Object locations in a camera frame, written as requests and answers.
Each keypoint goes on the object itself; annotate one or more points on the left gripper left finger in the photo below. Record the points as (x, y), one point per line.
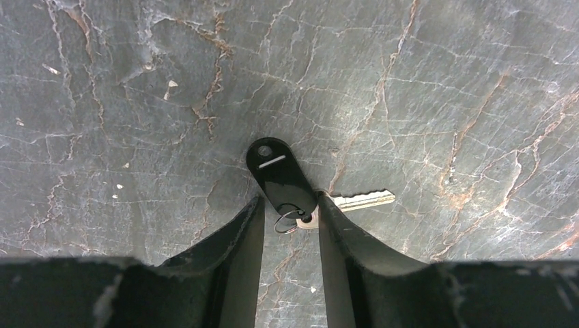
(211, 284)

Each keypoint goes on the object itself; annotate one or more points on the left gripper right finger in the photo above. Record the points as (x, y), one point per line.
(369, 284)

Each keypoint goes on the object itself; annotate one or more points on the key with black tag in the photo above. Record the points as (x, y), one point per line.
(277, 172)

